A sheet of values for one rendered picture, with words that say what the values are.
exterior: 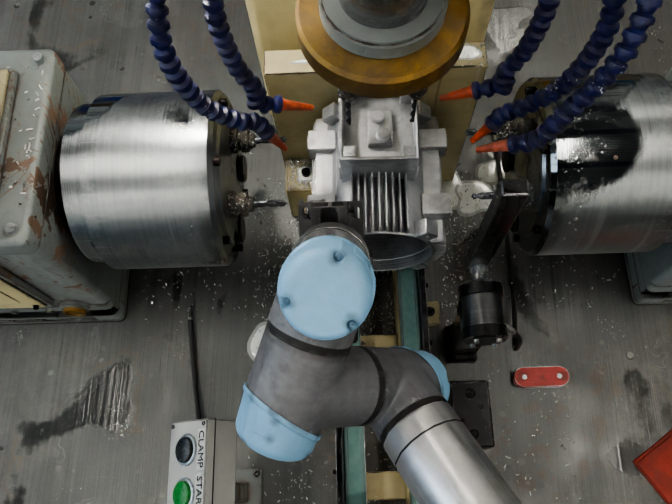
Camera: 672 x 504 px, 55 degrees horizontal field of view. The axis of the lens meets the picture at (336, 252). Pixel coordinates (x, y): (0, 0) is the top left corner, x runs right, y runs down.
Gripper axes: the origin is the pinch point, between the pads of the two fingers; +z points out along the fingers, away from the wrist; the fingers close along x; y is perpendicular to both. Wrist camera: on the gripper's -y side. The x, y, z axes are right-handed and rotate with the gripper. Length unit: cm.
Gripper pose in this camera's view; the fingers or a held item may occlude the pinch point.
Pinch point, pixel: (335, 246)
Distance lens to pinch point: 83.8
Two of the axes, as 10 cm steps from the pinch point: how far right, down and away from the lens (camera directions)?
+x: -10.0, 0.4, 0.2
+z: 0.2, -1.7, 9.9
